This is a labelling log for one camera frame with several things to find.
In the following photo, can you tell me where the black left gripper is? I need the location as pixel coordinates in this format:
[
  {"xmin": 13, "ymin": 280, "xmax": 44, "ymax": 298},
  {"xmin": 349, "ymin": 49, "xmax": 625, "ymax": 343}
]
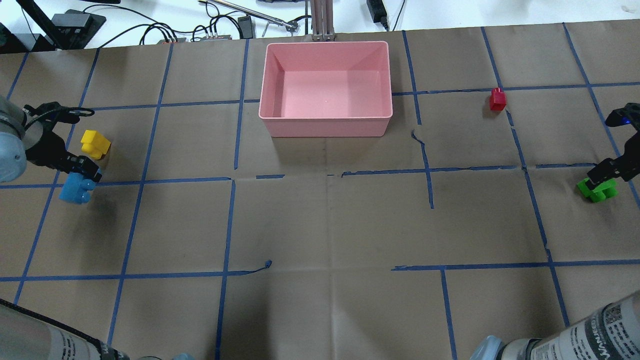
[{"xmin": 25, "ymin": 122, "xmax": 103, "ymax": 183}]

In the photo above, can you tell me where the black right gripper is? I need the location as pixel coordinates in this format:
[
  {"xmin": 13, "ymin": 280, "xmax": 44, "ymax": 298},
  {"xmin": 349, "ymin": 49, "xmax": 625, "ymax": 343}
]
[{"xmin": 586, "ymin": 131, "xmax": 640, "ymax": 191}]

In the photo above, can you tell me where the green toy block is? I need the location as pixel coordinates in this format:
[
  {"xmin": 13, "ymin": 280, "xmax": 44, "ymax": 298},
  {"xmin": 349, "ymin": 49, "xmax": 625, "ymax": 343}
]
[{"xmin": 576, "ymin": 178, "xmax": 618, "ymax": 203}]

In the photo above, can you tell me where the blue toy block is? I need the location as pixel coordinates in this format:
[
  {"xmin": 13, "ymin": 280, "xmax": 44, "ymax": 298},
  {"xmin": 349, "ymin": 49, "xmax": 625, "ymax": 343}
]
[{"xmin": 58, "ymin": 172, "xmax": 98, "ymax": 205}]

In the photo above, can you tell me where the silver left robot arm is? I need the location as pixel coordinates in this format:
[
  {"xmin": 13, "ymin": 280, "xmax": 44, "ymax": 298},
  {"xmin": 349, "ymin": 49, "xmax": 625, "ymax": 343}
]
[{"xmin": 0, "ymin": 96, "xmax": 102, "ymax": 183}]

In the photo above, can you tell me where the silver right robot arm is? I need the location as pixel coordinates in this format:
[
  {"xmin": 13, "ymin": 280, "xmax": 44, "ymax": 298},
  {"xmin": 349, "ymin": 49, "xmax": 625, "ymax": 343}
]
[{"xmin": 470, "ymin": 133, "xmax": 640, "ymax": 360}]

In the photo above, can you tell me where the pink plastic box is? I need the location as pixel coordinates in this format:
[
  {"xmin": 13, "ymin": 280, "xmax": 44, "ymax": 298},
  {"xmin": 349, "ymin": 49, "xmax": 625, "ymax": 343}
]
[{"xmin": 258, "ymin": 41, "xmax": 394, "ymax": 138}]

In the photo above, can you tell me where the yellow toy block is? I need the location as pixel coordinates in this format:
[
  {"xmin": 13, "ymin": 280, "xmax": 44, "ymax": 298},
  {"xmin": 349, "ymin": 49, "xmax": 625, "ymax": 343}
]
[{"xmin": 80, "ymin": 129, "xmax": 112, "ymax": 160}]

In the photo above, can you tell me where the red toy block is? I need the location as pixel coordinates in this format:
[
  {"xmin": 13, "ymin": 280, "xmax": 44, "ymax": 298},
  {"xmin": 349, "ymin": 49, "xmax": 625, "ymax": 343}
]
[{"xmin": 489, "ymin": 87, "xmax": 507, "ymax": 112}]

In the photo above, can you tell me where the black device on desk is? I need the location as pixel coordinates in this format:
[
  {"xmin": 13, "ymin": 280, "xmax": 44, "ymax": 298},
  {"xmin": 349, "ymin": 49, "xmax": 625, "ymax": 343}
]
[{"xmin": 51, "ymin": 9, "xmax": 106, "ymax": 50}]

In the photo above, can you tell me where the metal rod on desk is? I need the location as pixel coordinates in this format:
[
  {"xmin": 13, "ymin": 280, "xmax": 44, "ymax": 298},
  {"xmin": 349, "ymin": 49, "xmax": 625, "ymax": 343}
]
[{"xmin": 198, "ymin": 0, "xmax": 299, "ymax": 33}]

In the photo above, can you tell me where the black power adapter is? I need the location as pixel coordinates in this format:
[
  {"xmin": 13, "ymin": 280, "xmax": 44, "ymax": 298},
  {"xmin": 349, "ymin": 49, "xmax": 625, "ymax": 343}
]
[{"xmin": 365, "ymin": 0, "xmax": 390, "ymax": 32}]

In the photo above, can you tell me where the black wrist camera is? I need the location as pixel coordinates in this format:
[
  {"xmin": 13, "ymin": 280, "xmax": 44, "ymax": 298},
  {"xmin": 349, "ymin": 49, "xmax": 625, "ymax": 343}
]
[{"xmin": 22, "ymin": 101, "xmax": 95, "ymax": 129}]

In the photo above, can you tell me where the black cable bundle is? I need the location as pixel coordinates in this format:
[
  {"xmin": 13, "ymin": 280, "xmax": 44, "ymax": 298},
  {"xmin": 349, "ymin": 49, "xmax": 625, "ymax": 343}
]
[{"xmin": 82, "ymin": 2, "xmax": 241, "ymax": 46}]

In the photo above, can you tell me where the aluminium frame post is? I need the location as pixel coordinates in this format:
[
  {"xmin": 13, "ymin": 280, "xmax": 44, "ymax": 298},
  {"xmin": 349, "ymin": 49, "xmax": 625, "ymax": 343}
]
[{"xmin": 310, "ymin": 0, "xmax": 336, "ymax": 42}]

